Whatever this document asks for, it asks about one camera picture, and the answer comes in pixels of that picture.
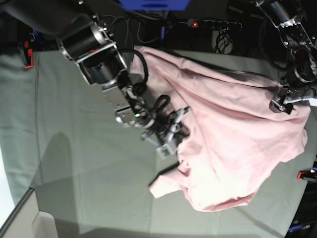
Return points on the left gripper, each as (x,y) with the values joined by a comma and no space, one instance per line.
(278,103)

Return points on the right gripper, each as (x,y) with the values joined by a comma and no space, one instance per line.
(167,128)

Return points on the pink t-shirt black print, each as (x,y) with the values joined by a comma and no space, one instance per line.
(235,140)

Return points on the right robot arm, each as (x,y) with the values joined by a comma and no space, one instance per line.
(85,39)

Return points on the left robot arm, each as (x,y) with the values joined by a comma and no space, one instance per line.
(300,80)

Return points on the red clamp right edge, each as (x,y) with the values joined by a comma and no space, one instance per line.
(308,175)

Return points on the red clamp edge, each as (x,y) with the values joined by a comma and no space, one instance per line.
(308,175)
(26,54)

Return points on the black power strip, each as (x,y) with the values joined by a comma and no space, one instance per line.
(216,25)

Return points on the blue box top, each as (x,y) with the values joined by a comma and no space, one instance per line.
(154,4)

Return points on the red clamp left edge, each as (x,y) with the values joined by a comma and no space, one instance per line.
(26,54)

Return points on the white bin corner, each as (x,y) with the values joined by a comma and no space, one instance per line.
(44,226)

